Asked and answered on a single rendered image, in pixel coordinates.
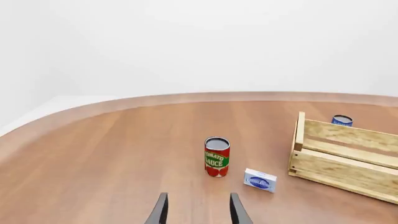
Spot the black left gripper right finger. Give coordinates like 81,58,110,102
229,192,254,224

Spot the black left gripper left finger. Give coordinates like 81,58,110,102
144,192,169,224

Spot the wooden slat tray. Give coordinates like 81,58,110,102
288,111,398,205

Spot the white and blue food box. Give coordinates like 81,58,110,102
243,167,278,194

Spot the red tomato sauce tin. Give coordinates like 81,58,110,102
204,136,231,178

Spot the blue tin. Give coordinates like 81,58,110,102
331,114,354,128

